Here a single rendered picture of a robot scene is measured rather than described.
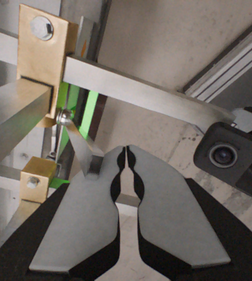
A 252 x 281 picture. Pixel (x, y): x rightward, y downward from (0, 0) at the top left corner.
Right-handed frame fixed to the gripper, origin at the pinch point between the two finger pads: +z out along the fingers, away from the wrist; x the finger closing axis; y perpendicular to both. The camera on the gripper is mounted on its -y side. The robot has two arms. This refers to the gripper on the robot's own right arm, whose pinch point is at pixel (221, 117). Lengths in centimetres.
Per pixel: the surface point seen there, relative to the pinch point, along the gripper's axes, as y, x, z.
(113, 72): -18.6, 1.6, -3.6
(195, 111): -6.4, 0.5, -3.7
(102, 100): -19.4, -7.6, 11.9
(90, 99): -22.0, -8.3, 11.9
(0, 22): -45.3, -0.5, 19.7
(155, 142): 22, -49, 83
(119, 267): 51, -225, 83
